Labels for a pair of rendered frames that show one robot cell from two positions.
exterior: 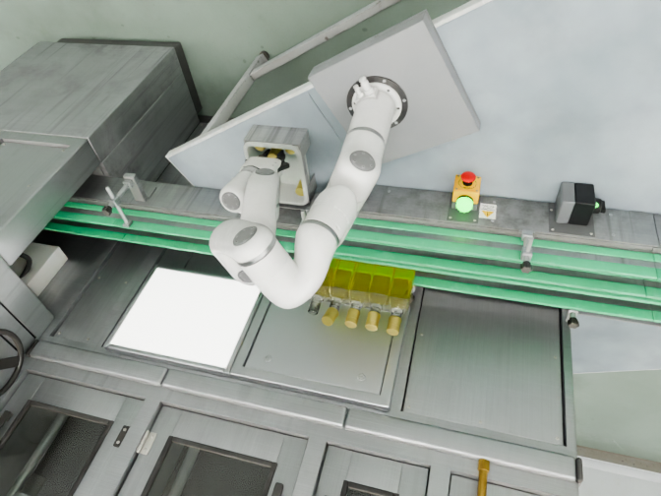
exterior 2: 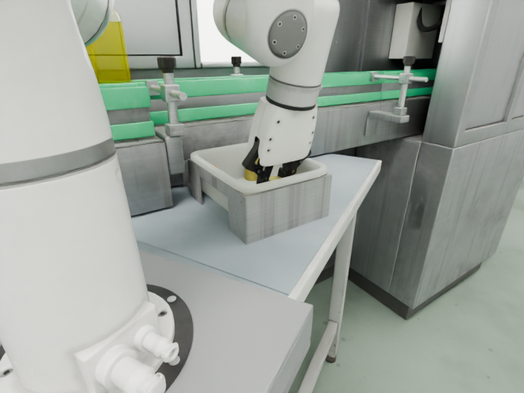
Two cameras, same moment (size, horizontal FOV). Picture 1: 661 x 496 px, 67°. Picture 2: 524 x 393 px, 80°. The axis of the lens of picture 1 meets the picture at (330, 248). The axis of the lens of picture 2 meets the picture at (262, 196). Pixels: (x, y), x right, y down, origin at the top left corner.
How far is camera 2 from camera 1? 1.02 m
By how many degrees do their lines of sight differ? 19
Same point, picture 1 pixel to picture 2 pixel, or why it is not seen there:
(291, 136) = (266, 214)
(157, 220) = (348, 91)
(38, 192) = (476, 51)
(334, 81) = (243, 336)
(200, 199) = (320, 134)
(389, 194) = not seen: hidden behind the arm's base
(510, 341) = not seen: outside the picture
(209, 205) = not seen: hidden behind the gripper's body
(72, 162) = (455, 111)
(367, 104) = (91, 307)
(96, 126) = (450, 168)
